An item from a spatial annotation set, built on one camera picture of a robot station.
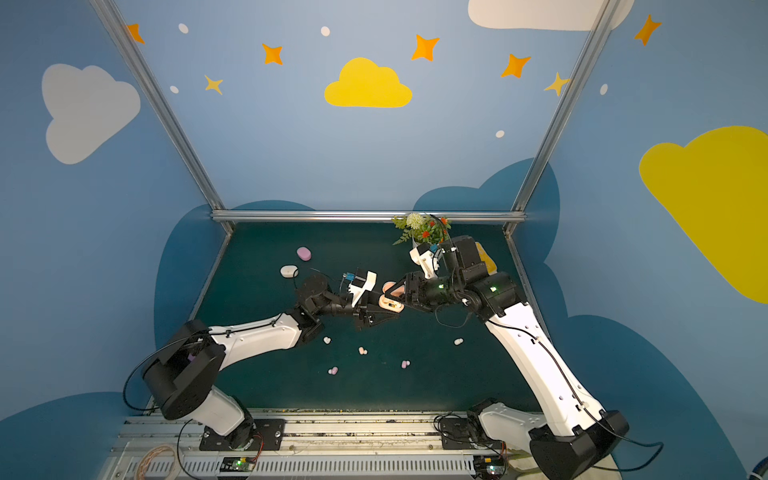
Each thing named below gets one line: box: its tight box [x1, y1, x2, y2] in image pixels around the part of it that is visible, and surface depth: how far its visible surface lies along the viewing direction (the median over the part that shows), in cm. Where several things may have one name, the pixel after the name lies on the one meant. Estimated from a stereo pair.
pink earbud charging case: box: [378, 281, 405, 313], surface depth 67 cm
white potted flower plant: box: [392, 213, 452, 246], surface depth 104 cm
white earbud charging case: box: [280, 265, 299, 279], surface depth 106 cm
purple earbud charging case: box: [296, 246, 312, 262], surface depth 113 cm
